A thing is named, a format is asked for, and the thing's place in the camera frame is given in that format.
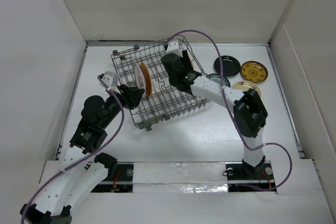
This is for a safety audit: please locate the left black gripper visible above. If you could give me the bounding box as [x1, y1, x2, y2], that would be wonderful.
[101, 83, 144, 129]

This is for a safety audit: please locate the white plate with red characters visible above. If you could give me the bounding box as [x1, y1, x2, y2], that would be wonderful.
[134, 64, 146, 98]

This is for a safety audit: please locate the orange woven round plate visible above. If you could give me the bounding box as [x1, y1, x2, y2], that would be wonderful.
[139, 62, 153, 97]

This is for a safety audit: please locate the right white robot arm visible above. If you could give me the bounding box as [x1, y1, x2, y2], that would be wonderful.
[161, 53, 268, 178]

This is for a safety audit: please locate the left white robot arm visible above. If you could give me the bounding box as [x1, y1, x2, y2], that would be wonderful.
[20, 85, 145, 223]

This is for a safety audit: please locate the blue floral teal plate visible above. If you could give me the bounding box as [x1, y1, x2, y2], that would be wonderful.
[207, 73, 231, 87]

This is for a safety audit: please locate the black round plate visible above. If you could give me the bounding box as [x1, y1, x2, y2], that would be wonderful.
[214, 56, 240, 77]

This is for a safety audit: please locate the cream plate with black print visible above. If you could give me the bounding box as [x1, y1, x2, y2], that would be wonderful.
[232, 80, 261, 97]

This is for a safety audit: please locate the yellow and brown patterned plate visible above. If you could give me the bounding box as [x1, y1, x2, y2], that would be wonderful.
[240, 61, 268, 83]

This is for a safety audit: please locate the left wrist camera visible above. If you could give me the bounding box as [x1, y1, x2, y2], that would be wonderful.
[98, 71, 119, 90]

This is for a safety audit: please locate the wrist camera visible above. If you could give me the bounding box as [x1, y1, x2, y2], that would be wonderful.
[98, 71, 119, 90]
[165, 39, 182, 57]

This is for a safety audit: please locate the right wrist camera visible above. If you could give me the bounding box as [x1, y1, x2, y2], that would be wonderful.
[165, 39, 182, 57]

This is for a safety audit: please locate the grey wire dish rack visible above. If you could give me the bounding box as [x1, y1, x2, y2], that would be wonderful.
[111, 39, 207, 131]

